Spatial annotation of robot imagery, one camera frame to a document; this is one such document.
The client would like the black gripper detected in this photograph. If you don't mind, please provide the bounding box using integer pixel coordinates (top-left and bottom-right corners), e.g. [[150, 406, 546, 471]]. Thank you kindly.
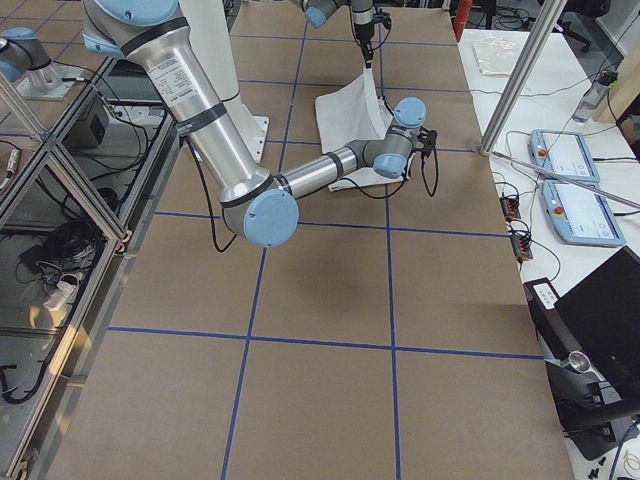
[[402, 143, 425, 180], [353, 20, 375, 68]]

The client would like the grey cartoon print t-shirt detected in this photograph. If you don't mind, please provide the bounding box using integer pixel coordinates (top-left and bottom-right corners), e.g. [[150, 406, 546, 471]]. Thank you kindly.
[[314, 67, 416, 194]]

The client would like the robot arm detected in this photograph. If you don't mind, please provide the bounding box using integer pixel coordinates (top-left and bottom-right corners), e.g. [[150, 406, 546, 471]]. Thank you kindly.
[[82, 1, 427, 248], [293, 0, 376, 68]]

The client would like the red cylinder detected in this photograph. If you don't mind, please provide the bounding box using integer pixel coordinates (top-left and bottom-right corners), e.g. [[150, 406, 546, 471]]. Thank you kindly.
[[452, 0, 473, 42]]

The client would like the orange circuit board far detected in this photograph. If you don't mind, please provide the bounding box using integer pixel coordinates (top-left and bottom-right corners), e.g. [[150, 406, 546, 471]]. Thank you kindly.
[[499, 196, 522, 221]]

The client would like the orange circuit board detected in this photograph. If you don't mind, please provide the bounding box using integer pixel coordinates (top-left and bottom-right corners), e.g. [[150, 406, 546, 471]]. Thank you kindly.
[[499, 196, 522, 221], [509, 231, 533, 264]]

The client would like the clear plastic bag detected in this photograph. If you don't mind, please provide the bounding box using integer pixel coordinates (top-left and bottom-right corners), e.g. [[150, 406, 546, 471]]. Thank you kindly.
[[472, 36, 520, 76]]

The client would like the orange circuit board near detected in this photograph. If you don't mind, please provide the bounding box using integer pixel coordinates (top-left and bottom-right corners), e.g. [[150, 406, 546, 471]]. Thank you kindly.
[[509, 231, 533, 264]]

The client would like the far blue teach pendant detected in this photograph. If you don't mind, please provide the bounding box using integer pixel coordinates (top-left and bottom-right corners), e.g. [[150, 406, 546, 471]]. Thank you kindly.
[[529, 129, 600, 184]]

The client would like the blue teach pendant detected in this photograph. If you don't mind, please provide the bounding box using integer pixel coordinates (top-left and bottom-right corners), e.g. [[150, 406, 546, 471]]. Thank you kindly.
[[542, 180, 626, 247], [529, 129, 600, 184]]

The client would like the near blue teach pendant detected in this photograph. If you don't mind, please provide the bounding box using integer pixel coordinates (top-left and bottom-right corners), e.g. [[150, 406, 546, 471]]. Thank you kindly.
[[542, 180, 626, 247]]

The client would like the clear water bottle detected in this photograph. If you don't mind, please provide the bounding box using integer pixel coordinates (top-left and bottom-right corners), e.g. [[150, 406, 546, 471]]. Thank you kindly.
[[572, 68, 618, 123]]

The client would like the brown table mat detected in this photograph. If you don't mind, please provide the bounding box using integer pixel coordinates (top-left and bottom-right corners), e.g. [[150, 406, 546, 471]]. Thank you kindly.
[[47, 9, 573, 479]]

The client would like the black laptop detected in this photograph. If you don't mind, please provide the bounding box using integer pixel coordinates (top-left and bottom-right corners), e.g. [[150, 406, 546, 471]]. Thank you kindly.
[[524, 246, 639, 385]]

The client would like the black monitor stand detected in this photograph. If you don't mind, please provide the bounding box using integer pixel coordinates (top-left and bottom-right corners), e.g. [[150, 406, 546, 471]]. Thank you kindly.
[[545, 351, 639, 460]]

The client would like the white power strip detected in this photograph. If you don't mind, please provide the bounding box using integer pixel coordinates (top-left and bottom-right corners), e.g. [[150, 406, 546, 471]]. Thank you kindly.
[[43, 277, 78, 312]]

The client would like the aluminium frame post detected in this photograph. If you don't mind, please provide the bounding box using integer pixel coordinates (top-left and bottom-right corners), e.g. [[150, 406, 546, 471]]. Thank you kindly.
[[479, 0, 567, 156]]

